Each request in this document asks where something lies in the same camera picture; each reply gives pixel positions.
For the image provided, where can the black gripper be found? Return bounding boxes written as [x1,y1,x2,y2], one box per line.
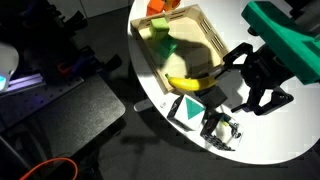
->
[223,42,294,116]

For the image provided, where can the yellow banana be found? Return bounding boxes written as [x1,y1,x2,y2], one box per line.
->
[165,74,217,91]

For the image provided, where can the dark green block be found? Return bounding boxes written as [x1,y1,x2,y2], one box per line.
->
[156,35,178,59]

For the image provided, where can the wooden tray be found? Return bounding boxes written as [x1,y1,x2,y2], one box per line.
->
[130,4,229,93]

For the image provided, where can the white round table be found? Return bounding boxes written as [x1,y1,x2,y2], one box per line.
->
[127,0,320,165]

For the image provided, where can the grey blue block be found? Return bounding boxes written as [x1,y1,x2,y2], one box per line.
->
[200,86,227,108]

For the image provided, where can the white cube black pictures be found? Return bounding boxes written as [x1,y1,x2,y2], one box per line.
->
[200,113,244,151]

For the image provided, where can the light green block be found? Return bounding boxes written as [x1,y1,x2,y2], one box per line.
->
[149,18,169,40]

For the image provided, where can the orange number cube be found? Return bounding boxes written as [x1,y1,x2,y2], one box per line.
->
[164,0,181,11]

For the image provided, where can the red orange block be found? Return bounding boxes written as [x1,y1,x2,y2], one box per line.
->
[146,0,165,16]

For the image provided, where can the black perforated cart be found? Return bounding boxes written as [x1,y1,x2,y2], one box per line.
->
[0,0,125,161]

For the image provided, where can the orange cable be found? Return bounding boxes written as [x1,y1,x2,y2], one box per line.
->
[19,157,79,180]

